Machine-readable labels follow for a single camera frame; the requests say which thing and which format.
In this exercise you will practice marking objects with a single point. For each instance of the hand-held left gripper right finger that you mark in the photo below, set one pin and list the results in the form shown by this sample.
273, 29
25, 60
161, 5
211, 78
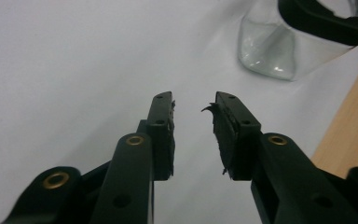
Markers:
279, 174

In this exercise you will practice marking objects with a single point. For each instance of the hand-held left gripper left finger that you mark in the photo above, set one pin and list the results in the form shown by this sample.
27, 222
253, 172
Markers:
130, 180

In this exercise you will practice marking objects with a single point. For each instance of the clear glass cup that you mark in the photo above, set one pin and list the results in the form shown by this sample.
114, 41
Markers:
267, 53

